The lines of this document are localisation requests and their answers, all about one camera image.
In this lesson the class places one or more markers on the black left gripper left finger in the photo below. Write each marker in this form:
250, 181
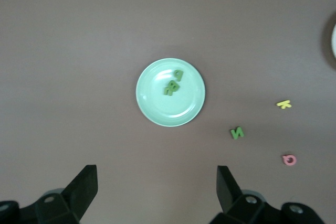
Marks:
68, 203

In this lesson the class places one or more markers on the pink letter G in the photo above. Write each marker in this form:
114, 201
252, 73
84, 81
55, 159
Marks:
289, 159

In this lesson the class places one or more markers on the green plate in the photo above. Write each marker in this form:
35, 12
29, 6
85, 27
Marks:
162, 110

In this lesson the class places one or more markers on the green letter u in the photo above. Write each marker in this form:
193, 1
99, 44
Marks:
167, 91

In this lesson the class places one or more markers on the yellow letter k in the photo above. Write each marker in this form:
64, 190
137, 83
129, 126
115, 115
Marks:
284, 104

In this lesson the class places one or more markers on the brown table cover sheet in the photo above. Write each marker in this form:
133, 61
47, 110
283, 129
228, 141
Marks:
78, 51

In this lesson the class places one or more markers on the green letter B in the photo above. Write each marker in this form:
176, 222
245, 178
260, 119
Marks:
179, 75
173, 85

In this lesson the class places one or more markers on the green letter N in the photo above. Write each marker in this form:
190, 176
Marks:
237, 132

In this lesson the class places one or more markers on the cream plate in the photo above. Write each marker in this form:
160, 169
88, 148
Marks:
334, 41

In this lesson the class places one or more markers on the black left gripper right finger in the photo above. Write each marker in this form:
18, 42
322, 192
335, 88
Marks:
236, 208

